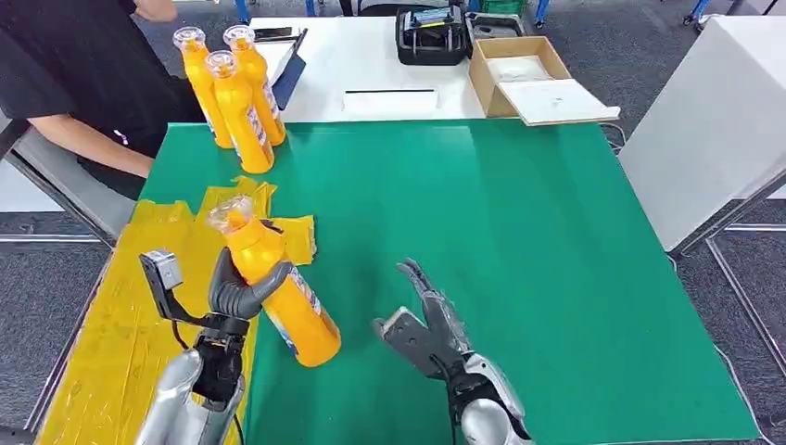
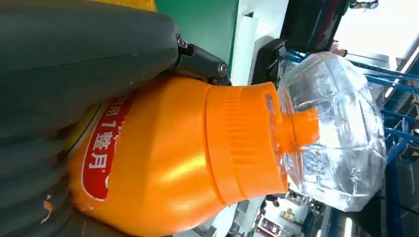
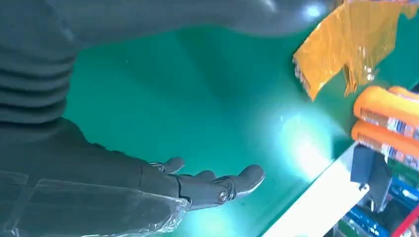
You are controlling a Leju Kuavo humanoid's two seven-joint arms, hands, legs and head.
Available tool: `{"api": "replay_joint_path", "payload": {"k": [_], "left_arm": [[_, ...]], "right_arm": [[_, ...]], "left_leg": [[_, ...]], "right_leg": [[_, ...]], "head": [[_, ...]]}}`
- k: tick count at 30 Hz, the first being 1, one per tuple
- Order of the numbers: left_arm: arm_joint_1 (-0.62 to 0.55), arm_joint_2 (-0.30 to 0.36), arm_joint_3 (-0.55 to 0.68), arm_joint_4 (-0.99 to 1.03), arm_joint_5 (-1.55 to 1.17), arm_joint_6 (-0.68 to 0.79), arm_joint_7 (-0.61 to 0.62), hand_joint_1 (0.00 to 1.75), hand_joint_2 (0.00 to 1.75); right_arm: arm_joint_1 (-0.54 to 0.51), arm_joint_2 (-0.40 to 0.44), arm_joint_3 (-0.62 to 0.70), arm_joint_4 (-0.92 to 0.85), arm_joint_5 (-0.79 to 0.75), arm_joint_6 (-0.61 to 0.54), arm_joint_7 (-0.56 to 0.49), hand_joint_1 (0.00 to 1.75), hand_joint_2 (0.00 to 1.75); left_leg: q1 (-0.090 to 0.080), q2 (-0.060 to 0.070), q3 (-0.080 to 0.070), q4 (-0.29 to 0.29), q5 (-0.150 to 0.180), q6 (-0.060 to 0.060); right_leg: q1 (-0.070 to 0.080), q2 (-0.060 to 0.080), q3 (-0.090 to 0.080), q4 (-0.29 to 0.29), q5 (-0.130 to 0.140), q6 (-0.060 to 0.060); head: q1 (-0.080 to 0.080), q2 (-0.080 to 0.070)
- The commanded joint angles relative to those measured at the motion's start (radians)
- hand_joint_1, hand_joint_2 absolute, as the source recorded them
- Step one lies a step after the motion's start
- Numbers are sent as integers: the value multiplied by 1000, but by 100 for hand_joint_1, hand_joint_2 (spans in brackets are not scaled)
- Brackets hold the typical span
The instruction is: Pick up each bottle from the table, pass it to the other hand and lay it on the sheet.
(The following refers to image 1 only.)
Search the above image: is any grey plastic tray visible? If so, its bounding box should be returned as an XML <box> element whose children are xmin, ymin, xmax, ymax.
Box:
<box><xmin>466</xmin><ymin>13</ymin><xmax>528</xmax><ymax>43</ymax></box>

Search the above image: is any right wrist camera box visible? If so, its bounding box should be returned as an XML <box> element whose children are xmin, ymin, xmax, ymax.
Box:
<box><xmin>373</xmin><ymin>307</ymin><xmax>457</xmax><ymax>381</ymax></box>

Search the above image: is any open cardboard box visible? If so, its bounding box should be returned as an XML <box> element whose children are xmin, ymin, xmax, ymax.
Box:
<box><xmin>469</xmin><ymin>35</ymin><xmax>573</xmax><ymax>119</ymax></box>

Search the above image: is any white paper with black strip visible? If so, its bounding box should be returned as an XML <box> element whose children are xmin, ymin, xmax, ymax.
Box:
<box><xmin>341</xmin><ymin>87</ymin><xmax>441</xmax><ymax>119</ymax></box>

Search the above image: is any green table mat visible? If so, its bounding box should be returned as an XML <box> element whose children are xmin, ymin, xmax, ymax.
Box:
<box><xmin>141</xmin><ymin>120</ymin><xmax>763</xmax><ymax>445</ymax></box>

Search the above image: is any black equipment case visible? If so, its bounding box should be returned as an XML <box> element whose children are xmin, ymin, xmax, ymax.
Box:
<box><xmin>396</xmin><ymin>5</ymin><xmax>475</xmax><ymax>68</ymax></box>

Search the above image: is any white desk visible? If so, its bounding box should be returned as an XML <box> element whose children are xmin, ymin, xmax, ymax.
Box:
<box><xmin>245</xmin><ymin>16</ymin><xmax>615</xmax><ymax>125</ymax></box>

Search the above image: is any white board box lid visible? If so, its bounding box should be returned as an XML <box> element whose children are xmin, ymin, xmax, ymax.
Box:
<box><xmin>495</xmin><ymin>78</ymin><xmax>621</xmax><ymax>127</ymax></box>

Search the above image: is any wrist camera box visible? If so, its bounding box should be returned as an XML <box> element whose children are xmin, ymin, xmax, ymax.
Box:
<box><xmin>139</xmin><ymin>249</ymin><xmax>211</xmax><ymax>327</ymax></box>
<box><xmin>373</xmin><ymin>307</ymin><xmax>457</xmax><ymax>381</ymax></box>

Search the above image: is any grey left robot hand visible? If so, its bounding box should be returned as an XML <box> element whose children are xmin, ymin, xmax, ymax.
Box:
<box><xmin>207</xmin><ymin>247</ymin><xmax>295</xmax><ymax>321</ymax></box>

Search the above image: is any person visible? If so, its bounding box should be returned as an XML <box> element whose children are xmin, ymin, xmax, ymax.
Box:
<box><xmin>0</xmin><ymin>0</ymin><xmax>208</xmax><ymax>201</ymax></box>

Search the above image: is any black smartphone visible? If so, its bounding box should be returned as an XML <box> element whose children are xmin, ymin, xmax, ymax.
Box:
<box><xmin>254</xmin><ymin>27</ymin><xmax>296</xmax><ymax>44</ymax></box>

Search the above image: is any yellow plastic sheet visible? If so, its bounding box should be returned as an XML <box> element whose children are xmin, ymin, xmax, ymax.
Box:
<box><xmin>36</xmin><ymin>175</ymin><xmax>318</xmax><ymax>445</ymax></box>

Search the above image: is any green crate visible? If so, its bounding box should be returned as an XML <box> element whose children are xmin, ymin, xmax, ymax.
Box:
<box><xmin>480</xmin><ymin>0</ymin><xmax>531</xmax><ymax>18</ymax></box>

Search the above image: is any tablet in blue case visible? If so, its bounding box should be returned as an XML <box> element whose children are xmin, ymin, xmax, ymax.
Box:
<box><xmin>269</xmin><ymin>27</ymin><xmax>309</xmax><ymax>112</ymax></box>

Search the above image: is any orange drink bottle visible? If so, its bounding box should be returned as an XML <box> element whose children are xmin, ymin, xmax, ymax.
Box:
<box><xmin>205</xmin><ymin>50</ymin><xmax>276</xmax><ymax>175</ymax></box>
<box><xmin>222</xmin><ymin>24</ymin><xmax>288</xmax><ymax>148</ymax></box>
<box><xmin>206</xmin><ymin>195</ymin><xmax>343</xmax><ymax>369</ymax></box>
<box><xmin>172</xmin><ymin>27</ymin><xmax>235</xmax><ymax>150</ymax></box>

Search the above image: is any white table with metal frame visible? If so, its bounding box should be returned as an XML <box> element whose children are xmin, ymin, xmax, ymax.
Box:
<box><xmin>0</xmin><ymin>116</ymin><xmax>137</xmax><ymax>247</ymax></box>

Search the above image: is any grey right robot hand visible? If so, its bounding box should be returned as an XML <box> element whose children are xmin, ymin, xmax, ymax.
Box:
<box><xmin>396</xmin><ymin>258</ymin><xmax>473</xmax><ymax>370</ymax></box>

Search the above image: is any large white side table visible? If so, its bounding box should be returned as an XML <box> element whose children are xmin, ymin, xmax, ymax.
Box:
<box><xmin>617</xmin><ymin>15</ymin><xmax>786</xmax><ymax>254</ymax></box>

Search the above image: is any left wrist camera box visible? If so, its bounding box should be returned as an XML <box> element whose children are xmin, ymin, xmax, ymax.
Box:
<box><xmin>139</xmin><ymin>249</ymin><xmax>211</xmax><ymax>327</ymax></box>

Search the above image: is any white foam pad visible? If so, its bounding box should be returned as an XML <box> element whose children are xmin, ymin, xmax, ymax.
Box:
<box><xmin>485</xmin><ymin>55</ymin><xmax>552</xmax><ymax>84</ymax></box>

